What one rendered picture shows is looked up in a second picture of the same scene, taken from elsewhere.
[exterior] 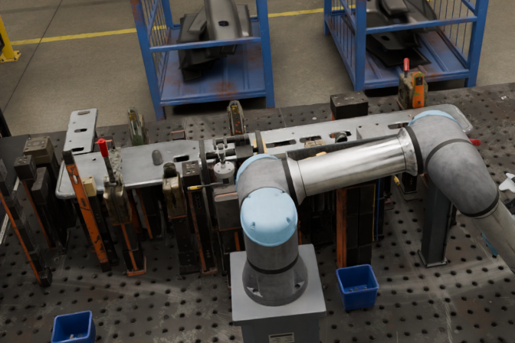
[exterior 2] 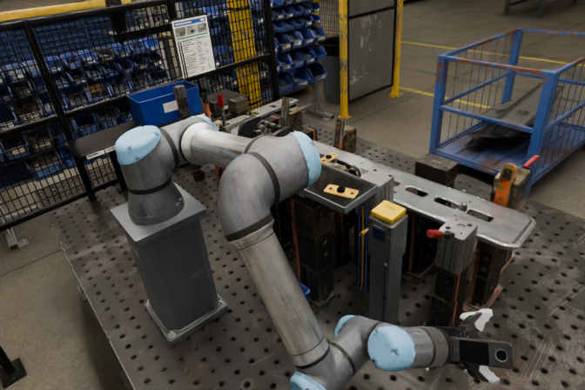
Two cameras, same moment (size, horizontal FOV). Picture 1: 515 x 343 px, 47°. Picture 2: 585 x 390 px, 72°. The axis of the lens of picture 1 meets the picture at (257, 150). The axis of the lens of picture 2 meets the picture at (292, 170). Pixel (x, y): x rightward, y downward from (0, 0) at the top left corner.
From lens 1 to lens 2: 128 cm
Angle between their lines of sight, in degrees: 45
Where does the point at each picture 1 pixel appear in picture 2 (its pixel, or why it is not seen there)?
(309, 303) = (139, 231)
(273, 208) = (135, 137)
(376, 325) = (270, 337)
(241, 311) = (119, 209)
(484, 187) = (229, 209)
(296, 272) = (144, 203)
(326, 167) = (205, 137)
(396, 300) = not seen: hidden behind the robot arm
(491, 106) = not seen: outside the picture
